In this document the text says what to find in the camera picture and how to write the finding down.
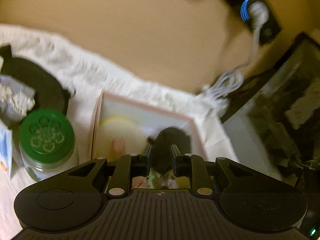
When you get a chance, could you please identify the dark glass cabinet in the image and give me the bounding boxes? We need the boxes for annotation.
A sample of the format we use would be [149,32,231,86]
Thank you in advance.
[221,33,319,185]

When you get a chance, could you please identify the black mesh round pouch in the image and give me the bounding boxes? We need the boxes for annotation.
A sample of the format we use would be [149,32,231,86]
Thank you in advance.
[1,45,71,115]

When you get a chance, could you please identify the white coiled cable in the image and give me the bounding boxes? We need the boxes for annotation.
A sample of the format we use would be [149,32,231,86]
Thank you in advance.
[202,27,263,100]

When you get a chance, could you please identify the yellow white soft toy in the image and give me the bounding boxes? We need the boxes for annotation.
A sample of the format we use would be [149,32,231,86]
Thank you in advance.
[95,117,148,161]

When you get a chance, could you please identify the grey lace fabric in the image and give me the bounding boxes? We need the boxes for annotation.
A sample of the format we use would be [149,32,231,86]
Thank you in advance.
[1,75,35,127]

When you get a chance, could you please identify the pink cardboard box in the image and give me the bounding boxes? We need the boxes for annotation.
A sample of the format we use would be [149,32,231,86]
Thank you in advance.
[91,90,208,189]

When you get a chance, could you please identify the black wall power strip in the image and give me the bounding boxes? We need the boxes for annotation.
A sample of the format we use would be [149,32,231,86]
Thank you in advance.
[225,0,281,45]

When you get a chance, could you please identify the white fringed cloth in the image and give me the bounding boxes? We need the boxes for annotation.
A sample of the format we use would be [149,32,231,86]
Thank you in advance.
[0,24,239,235]

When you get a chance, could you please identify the black plush toy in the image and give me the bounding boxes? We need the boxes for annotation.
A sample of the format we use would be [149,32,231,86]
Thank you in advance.
[150,127,191,175]

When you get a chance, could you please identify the green lid glass jar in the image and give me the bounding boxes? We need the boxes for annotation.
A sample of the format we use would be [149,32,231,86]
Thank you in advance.
[18,108,79,181]

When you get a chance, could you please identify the white power plug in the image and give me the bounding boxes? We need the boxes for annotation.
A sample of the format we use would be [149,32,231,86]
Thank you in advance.
[248,1,269,29]

